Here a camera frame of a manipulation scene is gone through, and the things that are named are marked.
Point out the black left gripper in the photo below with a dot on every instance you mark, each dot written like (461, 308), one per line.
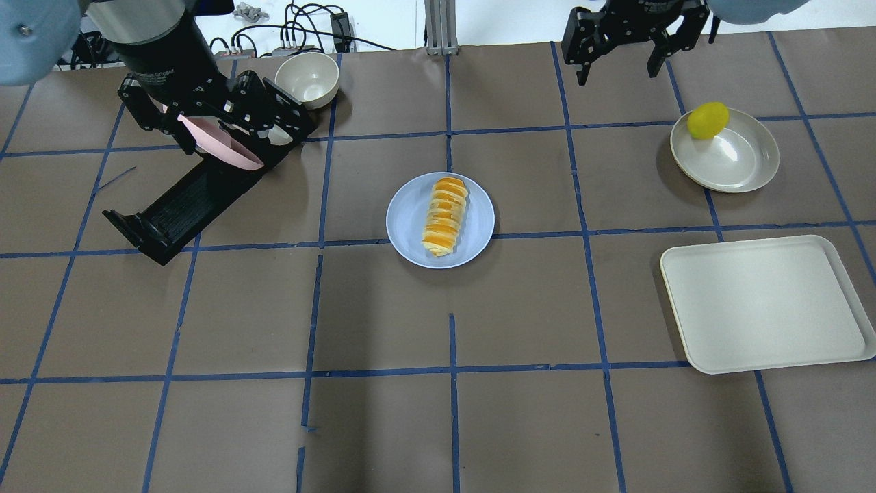
(166, 67)

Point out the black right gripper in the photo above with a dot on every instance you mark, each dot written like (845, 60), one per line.
(635, 15)

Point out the blue plate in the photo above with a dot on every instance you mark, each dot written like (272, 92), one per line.
(406, 214)

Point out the orange striped bread roll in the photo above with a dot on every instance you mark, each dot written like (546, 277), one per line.
(445, 215)

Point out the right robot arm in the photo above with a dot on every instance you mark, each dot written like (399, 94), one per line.
(736, 13)

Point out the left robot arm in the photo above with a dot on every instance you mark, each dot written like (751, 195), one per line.
(35, 34)

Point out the pink plate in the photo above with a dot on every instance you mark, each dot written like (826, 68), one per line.
(210, 138)

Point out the cream deep bowl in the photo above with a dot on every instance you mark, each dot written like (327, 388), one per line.
(312, 78)

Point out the yellow lemon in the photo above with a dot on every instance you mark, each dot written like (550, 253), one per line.
(707, 120)

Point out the black dish rack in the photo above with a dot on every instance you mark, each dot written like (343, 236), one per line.
(163, 229)

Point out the white shallow bowl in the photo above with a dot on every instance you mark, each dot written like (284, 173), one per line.
(742, 157)

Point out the white rectangular tray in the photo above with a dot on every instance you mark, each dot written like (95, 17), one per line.
(763, 304)

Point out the aluminium frame post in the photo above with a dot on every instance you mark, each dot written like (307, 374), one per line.
(440, 28)

